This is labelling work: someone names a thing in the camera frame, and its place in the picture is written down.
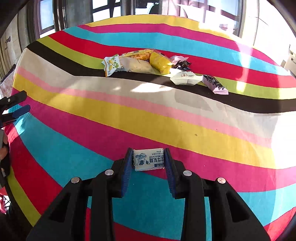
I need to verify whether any purple black snack packet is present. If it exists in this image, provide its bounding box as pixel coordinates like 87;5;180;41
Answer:
202;75;229;95

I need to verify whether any colourful striped tablecloth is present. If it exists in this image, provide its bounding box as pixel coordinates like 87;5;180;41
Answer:
5;15;295;240

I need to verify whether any white blue milk candy packet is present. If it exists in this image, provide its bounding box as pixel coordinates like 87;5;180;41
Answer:
133;148;165;171

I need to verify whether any yellow cake packet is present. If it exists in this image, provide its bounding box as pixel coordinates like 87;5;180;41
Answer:
149;50;173;75

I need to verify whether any orange chips snack packet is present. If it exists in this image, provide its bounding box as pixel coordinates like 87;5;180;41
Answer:
121;49;153;61

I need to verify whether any beige bread snack packet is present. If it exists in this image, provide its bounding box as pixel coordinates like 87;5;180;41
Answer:
119;57;154;74

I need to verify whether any small black pink candy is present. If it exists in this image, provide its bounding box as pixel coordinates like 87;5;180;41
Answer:
172;60;191;71

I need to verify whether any white lemon snack packet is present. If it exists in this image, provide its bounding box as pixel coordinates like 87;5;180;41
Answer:
102;54;126;77

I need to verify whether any white folded snack packet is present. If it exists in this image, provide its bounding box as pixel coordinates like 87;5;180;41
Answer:
170;71;203;86

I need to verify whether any window frame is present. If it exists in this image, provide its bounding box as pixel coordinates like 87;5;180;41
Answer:
27;1;244;53

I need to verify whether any person left hand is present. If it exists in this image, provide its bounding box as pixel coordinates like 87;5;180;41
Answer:
0;133;9;161

